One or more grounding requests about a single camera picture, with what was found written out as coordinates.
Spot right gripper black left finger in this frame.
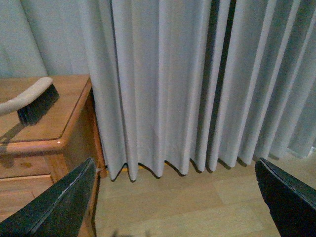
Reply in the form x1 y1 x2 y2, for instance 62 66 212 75
0 158 96 237

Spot grey pleated curtain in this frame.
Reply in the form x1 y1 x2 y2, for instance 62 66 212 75
0 0 316 180

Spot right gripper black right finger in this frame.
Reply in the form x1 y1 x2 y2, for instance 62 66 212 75
255 158 316 237

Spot beige hand brush black bristles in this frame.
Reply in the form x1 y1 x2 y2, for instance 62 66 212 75
0 77 60 126

